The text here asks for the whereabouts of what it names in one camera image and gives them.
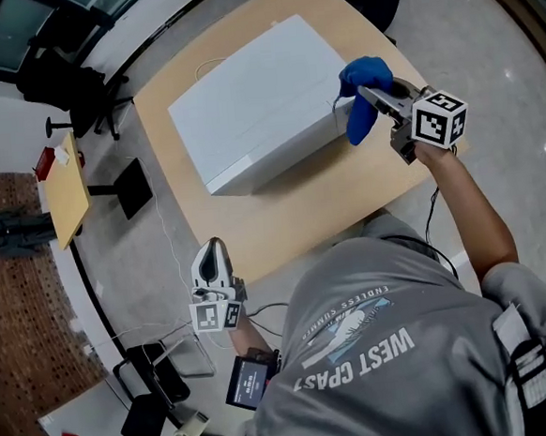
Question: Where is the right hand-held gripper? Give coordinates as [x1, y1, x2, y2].
[356, 71, 474, 169]

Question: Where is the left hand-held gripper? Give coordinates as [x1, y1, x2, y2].
[183, 235, 250, 336]

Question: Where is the blue cleaning cloth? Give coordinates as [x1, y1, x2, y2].
[326, 53, 400, 149]

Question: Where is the white box appliance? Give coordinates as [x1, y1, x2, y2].
[160, 9, 364, 203]

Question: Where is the person's left forearm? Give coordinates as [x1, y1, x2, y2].
[226, 306, 278, 359]

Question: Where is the person's right forearm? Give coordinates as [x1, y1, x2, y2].
[412, 134, 523, 287]

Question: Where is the black metal-framed chair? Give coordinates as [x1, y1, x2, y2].
[109, 327, 221, 436]

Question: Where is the small wooden side table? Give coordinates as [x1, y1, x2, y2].
[39, 126, 157, 252]

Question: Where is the beige plastic device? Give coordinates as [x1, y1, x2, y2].
[159, 408, 212, 436]

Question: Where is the white tissue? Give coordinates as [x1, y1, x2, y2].
[52, 144, 73, 168]

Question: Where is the white low table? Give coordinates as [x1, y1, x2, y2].
[34, 377, 132, 436]

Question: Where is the person's grey printed t-shirt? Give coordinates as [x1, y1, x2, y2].
[211, 200, 546, 436]

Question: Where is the coat rack with dark coat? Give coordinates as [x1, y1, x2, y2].
[0, 204, 56, 261]

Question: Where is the red box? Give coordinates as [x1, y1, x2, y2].
[30, 142, 88, 181]

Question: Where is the dark framed window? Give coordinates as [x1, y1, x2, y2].
[0, 0, 159, 76]

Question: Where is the white floor cable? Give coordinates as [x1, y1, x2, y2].
[69, 150, 206, 356]

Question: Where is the left hand-held gripper cable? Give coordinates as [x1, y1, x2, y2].
[243, 301, 294, 343]

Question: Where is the hand-held gripper cable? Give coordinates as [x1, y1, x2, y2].
[419, 182, 462, 282]
[243, 301, 294, 343]

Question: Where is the right hand-held gripper cable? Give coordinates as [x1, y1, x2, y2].
[419, 182, 462, 282]

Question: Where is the thin beige cable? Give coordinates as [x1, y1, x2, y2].
[192, 53, 235, 82]

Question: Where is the black post with round base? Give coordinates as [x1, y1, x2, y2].
[44, 113, 76, 139]

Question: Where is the black white harness strap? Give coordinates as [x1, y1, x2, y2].
[490, 302, 546, 436]

